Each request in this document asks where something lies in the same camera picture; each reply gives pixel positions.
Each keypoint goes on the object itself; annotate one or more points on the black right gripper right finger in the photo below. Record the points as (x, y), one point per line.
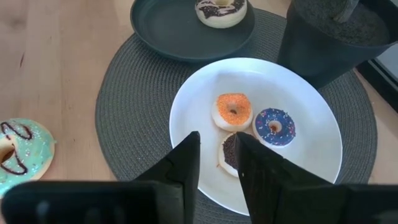
(273, 193)

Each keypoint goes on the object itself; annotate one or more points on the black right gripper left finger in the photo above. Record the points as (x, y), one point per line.
(174, 193)

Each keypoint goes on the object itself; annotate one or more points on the chocolate sprinkled small donut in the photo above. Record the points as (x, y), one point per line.
(228, 155)

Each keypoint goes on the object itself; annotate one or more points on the blue sprinkled donut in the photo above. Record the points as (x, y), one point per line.
(284, 127)

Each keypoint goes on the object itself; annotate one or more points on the orange sprinkled donut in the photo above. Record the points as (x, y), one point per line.
(241, 104)

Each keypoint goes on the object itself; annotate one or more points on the mint chocolate drizzled donut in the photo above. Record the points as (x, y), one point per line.
(34, 149)

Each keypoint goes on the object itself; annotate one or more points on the chocolate white drizzled donut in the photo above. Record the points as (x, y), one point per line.
(220, 14)

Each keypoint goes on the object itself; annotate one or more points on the grey woven round placemat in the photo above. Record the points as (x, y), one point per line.
(136, 109)

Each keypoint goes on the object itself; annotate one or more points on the white round plate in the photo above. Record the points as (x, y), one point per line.
(280, 84)

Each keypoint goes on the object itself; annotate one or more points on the black plant pot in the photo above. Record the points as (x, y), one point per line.
(317, 53)

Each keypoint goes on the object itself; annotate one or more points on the dark green round plate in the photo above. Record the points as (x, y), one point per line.
(168, 31)

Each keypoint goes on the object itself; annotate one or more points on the black table frame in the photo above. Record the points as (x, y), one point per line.
(382, 84)

